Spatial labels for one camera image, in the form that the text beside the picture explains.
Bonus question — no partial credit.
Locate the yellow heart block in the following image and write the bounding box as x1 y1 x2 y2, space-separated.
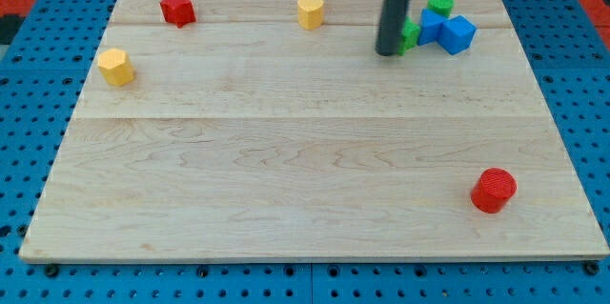
297 0 324 30

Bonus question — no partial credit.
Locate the green star block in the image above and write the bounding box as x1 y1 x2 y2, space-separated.
397 18 421 56

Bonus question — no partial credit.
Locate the red star block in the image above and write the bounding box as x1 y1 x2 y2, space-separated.
160 0 196 29

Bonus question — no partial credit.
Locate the light wooden board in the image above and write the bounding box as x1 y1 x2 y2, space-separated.
19 0 609 264

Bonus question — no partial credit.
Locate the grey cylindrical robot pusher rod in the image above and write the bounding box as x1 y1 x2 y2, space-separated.
376 0 410 56

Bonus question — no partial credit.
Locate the blue triangle block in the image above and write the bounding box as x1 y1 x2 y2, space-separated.
417 9 448 46

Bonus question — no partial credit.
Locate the blue cube block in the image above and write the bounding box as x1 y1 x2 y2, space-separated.
437 16 477 55

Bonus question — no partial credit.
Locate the green cylinder block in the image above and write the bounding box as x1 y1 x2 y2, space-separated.
426 0 455 18

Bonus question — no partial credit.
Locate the red cylinder block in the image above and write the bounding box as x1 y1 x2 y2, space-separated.
470 168 518 213

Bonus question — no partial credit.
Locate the yellow hexagon block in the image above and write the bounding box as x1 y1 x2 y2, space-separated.
97 49 135 87

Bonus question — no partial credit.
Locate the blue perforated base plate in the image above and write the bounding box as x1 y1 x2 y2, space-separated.
1 0 609 303

